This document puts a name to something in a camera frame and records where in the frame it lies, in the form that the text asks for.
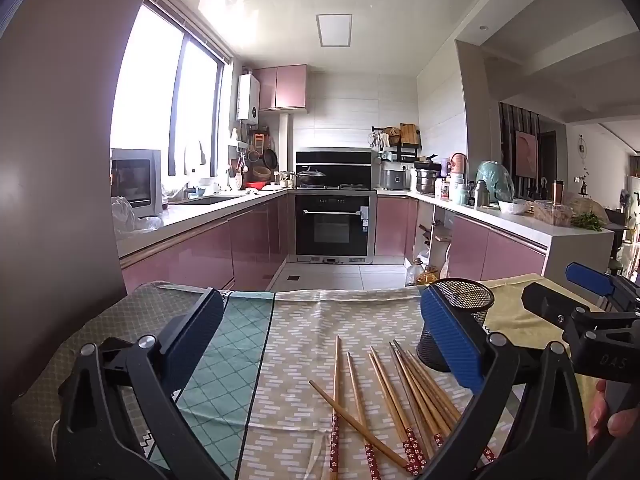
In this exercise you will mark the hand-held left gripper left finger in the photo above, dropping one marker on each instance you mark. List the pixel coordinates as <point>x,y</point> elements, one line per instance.
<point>197,335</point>

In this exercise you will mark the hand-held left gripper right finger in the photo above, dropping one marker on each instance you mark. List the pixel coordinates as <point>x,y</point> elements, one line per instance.
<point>450,335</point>

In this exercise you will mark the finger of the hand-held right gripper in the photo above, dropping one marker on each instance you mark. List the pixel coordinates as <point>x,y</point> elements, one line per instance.
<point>547,302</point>
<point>592,280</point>

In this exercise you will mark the black mesh utensil holder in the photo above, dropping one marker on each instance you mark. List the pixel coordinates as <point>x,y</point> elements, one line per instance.
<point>475,310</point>

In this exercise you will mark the bunch of wooden chopsticks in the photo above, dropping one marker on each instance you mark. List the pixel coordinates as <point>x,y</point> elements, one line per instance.
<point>420,392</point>

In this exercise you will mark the person's right hand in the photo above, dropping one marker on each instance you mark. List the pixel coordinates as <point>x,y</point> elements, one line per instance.
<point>597,415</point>

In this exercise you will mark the green leafy vegetables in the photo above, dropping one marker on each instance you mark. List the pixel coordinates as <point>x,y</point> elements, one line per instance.
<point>587,221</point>

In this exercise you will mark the yellow cooking oil bottle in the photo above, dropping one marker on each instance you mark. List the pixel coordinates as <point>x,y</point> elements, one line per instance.
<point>430,276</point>

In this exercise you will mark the clear plastic bottle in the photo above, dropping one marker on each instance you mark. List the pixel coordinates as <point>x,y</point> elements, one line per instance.
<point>414,274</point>

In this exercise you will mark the clear food container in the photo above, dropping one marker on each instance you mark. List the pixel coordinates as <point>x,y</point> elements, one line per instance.
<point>550,212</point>

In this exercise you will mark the pink lower kitchen cabinets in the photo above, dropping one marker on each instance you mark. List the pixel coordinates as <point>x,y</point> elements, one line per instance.
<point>200,255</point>
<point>480,250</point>

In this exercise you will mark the patterned tablecloth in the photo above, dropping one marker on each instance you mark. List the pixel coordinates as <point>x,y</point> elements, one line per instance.
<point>280,340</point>

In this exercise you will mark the copper tumbler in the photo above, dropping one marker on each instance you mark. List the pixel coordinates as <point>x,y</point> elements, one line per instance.
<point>557,192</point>

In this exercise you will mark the white bowl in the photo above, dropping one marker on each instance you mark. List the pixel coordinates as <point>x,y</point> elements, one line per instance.
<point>514,207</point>

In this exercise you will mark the steel thermos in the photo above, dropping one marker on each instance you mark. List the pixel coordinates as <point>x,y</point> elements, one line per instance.
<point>480,195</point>

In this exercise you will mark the white kitchen countertop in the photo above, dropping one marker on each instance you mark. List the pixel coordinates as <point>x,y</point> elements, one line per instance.
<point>210,207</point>

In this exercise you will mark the mint green plastic bag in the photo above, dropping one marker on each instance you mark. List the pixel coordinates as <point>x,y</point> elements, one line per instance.
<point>495,180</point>

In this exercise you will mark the clear plastic bag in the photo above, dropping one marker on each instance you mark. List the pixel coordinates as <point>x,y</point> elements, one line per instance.
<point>130,220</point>

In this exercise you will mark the steel stock pot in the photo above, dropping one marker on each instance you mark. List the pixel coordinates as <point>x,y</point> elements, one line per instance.
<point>427,181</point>

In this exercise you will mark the red basin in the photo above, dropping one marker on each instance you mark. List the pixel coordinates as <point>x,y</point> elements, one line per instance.
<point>253,188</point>

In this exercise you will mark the black integrated stove oven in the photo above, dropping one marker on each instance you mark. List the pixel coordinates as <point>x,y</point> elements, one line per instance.
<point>332,230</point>

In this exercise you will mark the pink kettle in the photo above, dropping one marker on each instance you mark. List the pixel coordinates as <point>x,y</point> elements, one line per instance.
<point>458,164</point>

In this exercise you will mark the silver microwave oven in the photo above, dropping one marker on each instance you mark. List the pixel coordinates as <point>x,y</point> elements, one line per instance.
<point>135,180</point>

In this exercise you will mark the brown woven basket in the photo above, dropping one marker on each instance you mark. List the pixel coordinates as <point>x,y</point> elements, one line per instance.
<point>260,172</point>

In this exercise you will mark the black frying pan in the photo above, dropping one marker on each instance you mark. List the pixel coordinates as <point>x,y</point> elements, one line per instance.
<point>270,159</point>

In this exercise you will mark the black wok with lid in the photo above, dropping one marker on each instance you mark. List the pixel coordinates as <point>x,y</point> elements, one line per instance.
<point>310,176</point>

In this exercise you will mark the wooden cutting board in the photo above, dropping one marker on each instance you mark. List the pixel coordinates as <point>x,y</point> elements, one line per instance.
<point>410,135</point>

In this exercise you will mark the grey refrigerator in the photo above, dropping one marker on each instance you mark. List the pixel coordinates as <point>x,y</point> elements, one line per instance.
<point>55,160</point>

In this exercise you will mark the white water heater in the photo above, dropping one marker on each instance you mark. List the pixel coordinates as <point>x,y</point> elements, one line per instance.
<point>247,97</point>

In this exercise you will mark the kitchen window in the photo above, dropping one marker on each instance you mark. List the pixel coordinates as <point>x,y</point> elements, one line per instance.
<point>150,90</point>

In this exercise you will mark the pink upper cabinet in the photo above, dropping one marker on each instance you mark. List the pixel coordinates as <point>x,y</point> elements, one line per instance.
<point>285,87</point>

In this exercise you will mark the square ceiling light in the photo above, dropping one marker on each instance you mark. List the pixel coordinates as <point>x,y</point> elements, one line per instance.
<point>333,30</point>

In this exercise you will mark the pink wall picture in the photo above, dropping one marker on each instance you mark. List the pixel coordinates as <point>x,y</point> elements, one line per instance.
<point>526,154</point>

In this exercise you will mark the black wall rack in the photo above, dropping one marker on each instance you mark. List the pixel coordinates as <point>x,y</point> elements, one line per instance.
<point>400,152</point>

